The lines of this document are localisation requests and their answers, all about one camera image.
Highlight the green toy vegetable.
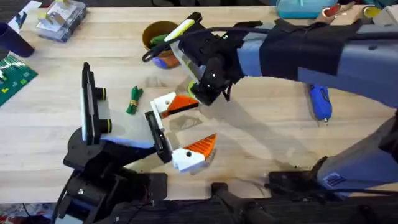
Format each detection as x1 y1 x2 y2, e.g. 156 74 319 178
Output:
126 86 144 115

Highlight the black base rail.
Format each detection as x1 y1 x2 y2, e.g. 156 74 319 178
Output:
102 182 398 224

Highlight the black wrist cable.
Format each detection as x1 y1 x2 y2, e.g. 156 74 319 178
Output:
142 26 274 63

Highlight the left wrist black upright plate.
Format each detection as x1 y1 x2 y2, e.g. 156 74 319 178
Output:
81 61 96 146

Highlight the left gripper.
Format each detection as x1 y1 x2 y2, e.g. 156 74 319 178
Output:
63 88 218 175

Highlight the green board with blocks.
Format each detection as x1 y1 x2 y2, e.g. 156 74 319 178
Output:
0 55 39 106

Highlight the teal plastic box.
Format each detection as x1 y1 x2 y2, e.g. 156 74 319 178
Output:
275 0 338 19

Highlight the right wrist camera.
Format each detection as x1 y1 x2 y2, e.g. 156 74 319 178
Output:
202 56 233 95

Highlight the clear plastic box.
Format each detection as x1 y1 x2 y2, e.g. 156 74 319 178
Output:
35 0 88 43

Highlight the white and blue card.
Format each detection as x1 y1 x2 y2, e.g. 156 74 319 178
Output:
7 0 43 34

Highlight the dark blue cup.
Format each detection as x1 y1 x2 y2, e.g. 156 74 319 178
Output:
0 21 35 58

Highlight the blue electric screwdriver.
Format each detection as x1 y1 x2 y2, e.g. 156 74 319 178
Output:
307 83 333 124

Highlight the orange toy bucket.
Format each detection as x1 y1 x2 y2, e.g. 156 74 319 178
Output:
142 20 183 70

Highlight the white box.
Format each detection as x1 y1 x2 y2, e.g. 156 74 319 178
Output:
373 4 398 27

